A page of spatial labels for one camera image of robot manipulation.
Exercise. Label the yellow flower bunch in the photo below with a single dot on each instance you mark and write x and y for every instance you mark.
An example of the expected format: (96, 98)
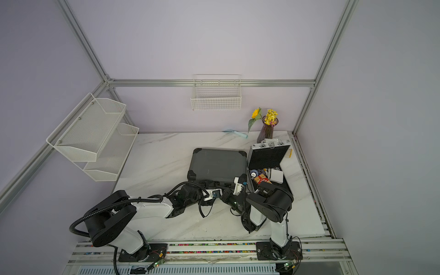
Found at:
(271, 118)

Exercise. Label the white wire wall basket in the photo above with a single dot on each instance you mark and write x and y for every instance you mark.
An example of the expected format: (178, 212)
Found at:
(216, 92)

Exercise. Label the aluminium frame rail structure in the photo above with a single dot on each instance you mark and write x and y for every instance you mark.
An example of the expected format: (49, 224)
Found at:
(17, 185)

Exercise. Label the silver aluminium poker case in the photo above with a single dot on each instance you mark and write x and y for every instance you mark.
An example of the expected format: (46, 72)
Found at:
(266, 155)

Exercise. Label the dark grey poker case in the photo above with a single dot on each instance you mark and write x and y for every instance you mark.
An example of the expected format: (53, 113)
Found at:
(215, 167)

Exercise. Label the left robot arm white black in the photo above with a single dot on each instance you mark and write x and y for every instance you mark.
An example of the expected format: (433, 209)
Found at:
(107, 223)

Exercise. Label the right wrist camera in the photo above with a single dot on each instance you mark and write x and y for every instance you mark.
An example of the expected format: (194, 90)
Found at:
(240, 183)

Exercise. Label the white mesh two-tier shelf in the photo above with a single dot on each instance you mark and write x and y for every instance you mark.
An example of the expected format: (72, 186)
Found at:
(95, 139)

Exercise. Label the red playing card box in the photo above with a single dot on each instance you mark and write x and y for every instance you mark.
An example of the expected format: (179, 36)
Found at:
(261, 178)

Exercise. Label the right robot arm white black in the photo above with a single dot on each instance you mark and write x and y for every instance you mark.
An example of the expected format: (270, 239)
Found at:
(269, 202)

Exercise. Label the light blue plastic tool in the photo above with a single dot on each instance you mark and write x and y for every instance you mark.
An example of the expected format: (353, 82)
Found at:
(241, 134)

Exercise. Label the yellow sunflower with leaf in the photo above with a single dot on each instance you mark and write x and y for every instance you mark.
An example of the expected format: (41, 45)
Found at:
(256, 115)

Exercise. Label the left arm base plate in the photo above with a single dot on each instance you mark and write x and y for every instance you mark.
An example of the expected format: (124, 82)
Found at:
(149, 253)

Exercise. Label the blue dealer chip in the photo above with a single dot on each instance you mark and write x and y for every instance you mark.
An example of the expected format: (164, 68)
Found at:
(254, 173)

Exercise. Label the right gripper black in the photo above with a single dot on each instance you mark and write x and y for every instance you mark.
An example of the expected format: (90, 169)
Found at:
(224, 197)

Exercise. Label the white card deck box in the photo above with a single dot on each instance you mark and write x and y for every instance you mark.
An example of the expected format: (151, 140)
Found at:
(276, 176)

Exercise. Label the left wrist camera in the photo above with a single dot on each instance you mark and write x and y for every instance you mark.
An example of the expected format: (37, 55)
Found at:
(213, 194)

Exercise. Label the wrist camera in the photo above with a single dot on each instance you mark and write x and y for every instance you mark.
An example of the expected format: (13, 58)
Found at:
(240, 183)
(213, 194)

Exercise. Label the purple glass vase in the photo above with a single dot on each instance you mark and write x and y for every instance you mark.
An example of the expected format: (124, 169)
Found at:
(265, 133)

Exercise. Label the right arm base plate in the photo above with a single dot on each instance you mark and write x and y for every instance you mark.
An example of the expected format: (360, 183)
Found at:
(268, 250)

